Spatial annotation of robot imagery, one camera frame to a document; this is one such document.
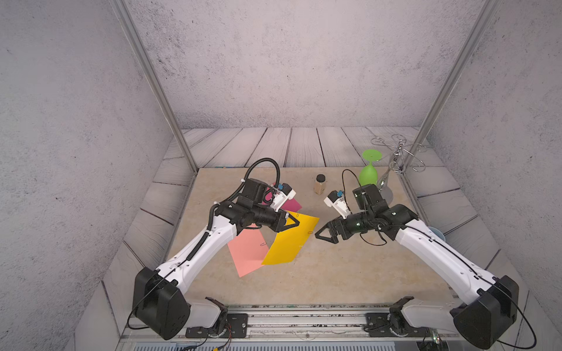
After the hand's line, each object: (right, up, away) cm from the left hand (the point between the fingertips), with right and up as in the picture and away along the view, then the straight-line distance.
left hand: (300, 224), depth 71 cm
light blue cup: (+54, -6, +15) cm, 57 cm away
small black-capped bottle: (+11, +13, +33) cm, 37 cm away
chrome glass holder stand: (+43, +24, +18) cm, 53 cm away
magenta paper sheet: (-3, +7, -5) cm, 9 cm away
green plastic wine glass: (+30, +17, +21) cm, 40 cm away
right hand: (+8, -2, +1) cm, 9 cm away
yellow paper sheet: (-4, -6, -2) cm, 8 cm away
